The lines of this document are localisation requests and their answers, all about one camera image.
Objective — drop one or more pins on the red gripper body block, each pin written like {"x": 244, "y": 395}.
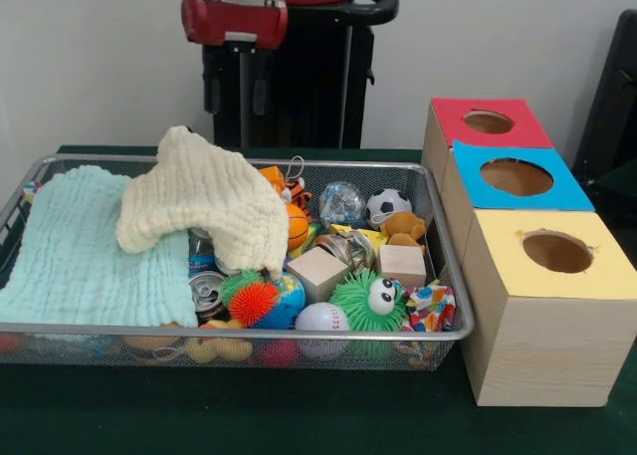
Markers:
{"x": 234, "y": 19}

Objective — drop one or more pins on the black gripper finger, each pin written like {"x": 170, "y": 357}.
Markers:
{"x": 212, "y": 81}
{"x": 259, "y": 86}

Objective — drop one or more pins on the cream muslin cloth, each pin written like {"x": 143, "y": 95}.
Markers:
{"x": 209, "y": 196}

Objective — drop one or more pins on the shallow metal mesh bin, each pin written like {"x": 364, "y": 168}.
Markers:
{"x": 348, "y": 163}

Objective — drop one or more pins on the wooden box with three holes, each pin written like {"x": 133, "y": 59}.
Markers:
{"x": 547, "y": 355}

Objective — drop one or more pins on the black and white soccer ball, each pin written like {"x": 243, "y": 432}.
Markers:
{"x": 389, "y": 207}

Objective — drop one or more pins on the plain wooden cube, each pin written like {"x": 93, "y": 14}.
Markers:
{"x": 402, "y": 266}
{"x": 318, "y": 273}

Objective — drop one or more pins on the brown teddy bear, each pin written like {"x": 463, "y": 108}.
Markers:
{"x": 403, "y": 226}

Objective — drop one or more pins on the blue globe ball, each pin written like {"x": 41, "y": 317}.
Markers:
{"x": 291, "y": 298}

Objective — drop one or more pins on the orange spiky rubber ball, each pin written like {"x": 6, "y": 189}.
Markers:
{"x": 253, "y": 303}

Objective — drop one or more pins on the light blue muslin cloth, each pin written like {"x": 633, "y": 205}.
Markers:
{"x": 89, "y": 276}

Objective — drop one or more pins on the green fuzzy googly-eyed toy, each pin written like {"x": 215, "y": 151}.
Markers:
{"x": 363, "y": 300}

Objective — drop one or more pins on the white toy baseball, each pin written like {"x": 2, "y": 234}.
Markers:
{"x": 321, "y": 319}

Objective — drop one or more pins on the black upright panel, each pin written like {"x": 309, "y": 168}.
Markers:
{"x": 612, "y": 101}

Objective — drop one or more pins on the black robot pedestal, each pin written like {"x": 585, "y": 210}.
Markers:
{"x": 308, "y": 101}

